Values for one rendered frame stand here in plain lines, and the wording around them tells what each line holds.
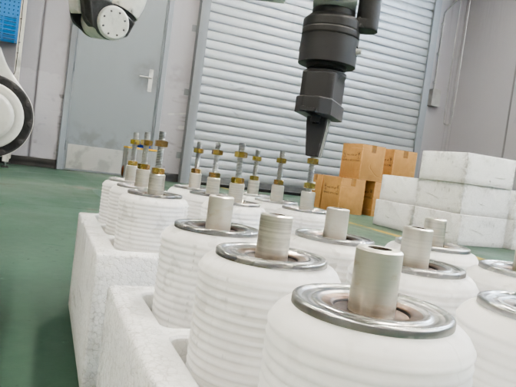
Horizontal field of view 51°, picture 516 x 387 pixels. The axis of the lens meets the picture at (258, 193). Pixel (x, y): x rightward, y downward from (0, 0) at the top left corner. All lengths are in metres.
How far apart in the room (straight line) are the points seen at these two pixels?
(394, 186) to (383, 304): 3.59
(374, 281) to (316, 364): 0.05
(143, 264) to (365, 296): 0.47
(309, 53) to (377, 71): 6.33
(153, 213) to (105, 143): 5.19
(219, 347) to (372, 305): 0.12
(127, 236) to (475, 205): 2.86
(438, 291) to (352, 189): 4.19
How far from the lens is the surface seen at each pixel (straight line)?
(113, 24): 1.35
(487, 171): 3.45
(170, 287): 0.45
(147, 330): 0.42
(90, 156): 5.88
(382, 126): 7.17
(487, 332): 0.31
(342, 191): 4.52
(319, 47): 0.82
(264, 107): 6.34
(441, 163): 3.48
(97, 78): 5.92
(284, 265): 0.33
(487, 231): 3.51
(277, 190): 0.93
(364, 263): 0.25
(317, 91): 0.80
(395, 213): 3.77
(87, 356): 0.72
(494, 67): 7.58
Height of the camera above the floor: 0.31
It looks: 3 degrees down
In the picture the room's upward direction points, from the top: 8 degrees clockwise
